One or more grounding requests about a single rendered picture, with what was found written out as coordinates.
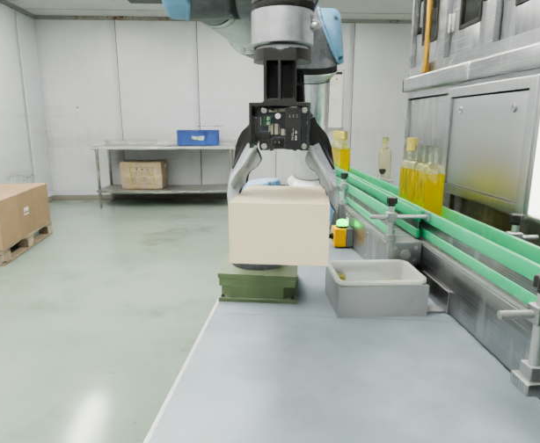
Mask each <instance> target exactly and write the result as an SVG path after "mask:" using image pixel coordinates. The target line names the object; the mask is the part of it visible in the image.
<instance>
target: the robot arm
mask: <svg viewBox="0 0 540 443"><path fill-rule="evenodd" d="M162 3H163V7H164V10H165V12H166V13H167V15H168V16H169V17H170V18H172V19H180V20H185V21H190V20H200V22H202V23H203V24H205V25H207V26H208V27H210V28H211V29H213V30H214V31H216V32H217V33H219V34H221V35H222V36H223V37H224V38H226V39H227V40H228V42H229V43H230V45H231V46H232V48H234V49H235V50H236V51H237V52H239V53H240V54H243V55H245V56H247V57H250V58H252V59H253V62H254V63H255V64H258V65H264V101H263V102H262V103H249V125H248V126H247V127H246V128H245V129H244V130H243V131H242V133H241V134H240V136H239V137H238V139H237V144H236V150H235V158H234V164H233V166H232V168H231V172H230V181H229V186H228V193H227V198H228V206H229V202H230V201H231V200H232V199H233V198H235V197H236V196H237V195H238V194H240V193H241V192H242V191H243V190H244V189H245V188H246V187H247V186H248V185H281V181H280V180H279V179H278V178H260V179H254V180H249V181H248V178H249V174H250V173H251V171H252V170H254V169H255V168H257V167H258V166H259V164H260V162H261V160H262V156H261V154H260V152H259V149H258V147H257V146H258V143H259V148H260V150H270V151H273V150H274V149H292V150H293V175H291V176H290V177H289V178H288V184H287V185H283V186H322V187H323V188H324V189H325V192H326V196H328V198H329V202H330V224H329V227H330V225H331V223H332V217H333V212H337V211H338V207H339V187H338V181H337V176H336V170H335V167H334V161H333V156H332V146H331V143H330V140H329V138H328V118H329V96H330V80H331V78H332V77H333V76H334V75H335V74H336V73H337V67H338V65H340V64H342V63H343V62H344V53H343V39H342V27H341V17H340V13H339V11H338V10H336V9H334V8H321V7H319V6H318V7H317V5H318V0H162ZM256 118H257V119H256ZM233 265H234V266H236V267H238V268H242V269H245V270H254V271H263V270H271V269H274V268H278V267H280V266H282V265H260V264H233Z"/></svg>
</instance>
